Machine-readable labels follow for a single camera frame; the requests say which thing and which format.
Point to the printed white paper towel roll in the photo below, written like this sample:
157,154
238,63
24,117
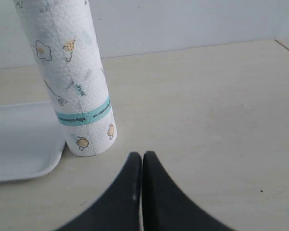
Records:
63,41

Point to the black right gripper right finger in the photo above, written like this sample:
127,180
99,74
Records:
165,207

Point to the white rectangular plastic tray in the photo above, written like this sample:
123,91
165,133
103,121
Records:
31,141

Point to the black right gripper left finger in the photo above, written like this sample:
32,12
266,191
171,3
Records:
118,207

